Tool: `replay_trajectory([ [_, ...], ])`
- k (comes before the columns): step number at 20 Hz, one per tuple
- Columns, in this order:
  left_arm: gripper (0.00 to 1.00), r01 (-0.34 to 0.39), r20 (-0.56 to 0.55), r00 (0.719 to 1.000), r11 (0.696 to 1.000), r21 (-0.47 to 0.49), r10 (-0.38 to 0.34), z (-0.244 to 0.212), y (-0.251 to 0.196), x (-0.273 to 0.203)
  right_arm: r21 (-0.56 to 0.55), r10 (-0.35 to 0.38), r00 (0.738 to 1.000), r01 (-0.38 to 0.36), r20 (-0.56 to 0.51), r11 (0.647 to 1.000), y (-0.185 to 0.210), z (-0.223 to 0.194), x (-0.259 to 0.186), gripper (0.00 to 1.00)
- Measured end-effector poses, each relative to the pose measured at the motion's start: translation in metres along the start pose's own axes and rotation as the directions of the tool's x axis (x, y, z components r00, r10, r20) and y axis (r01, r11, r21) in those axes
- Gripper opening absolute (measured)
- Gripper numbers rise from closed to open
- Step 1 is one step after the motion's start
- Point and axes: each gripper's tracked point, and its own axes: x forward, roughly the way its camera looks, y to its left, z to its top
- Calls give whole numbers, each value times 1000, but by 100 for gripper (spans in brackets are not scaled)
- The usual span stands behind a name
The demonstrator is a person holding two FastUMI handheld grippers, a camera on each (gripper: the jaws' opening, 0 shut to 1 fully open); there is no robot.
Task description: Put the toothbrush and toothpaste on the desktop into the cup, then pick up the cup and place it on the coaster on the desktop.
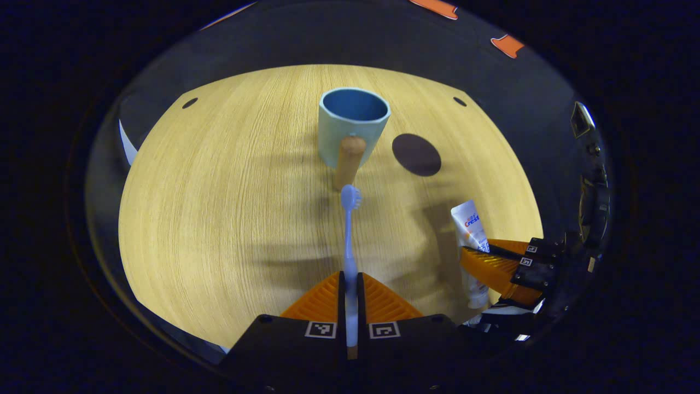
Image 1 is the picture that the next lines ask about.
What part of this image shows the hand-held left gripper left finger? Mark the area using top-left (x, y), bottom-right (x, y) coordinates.
top-left (221, 271), bottom-right (351, 384)

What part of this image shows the black backdrop cloth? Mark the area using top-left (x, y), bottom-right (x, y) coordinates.
top-left (82, 0), bottom-right (608, 362)

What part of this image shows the white toothpaste tube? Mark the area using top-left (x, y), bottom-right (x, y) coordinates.
top-left (451, 199), bottom-right (491, 310)

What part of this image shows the dark round coaster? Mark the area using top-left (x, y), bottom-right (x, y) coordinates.
top-left (392, 133), bottom-right (442, 177)

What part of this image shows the blue cup with wooden handle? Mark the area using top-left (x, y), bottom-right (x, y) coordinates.
top-left (318, 88), bottom-right (392, 191)

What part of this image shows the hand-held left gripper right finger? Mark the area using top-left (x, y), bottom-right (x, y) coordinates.
top-left (357, 272), bottom-right (482, 384)

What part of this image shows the light blue toothbrush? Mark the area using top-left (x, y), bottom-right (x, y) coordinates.
top-left (340, 184), bottom-right (363, 360)

